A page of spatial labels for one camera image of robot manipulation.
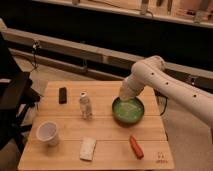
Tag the red orange carrot toy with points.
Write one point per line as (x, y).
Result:
(136, 148)

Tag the black chair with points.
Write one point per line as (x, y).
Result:
(16, 97)

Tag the white rounded gripper body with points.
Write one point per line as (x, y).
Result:
(129, 89)

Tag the wooden folding table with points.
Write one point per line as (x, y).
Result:
(113, 150)

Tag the white sponge block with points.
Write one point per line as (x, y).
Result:
(87, 149)

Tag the dark brown rectangular block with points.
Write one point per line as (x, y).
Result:
(62, 95)

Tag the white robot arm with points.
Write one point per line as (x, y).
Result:
(150, 72)

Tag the white plastic cup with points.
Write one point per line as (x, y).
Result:
(48, 133)

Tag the green bowl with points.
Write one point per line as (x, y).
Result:
(128, 112)

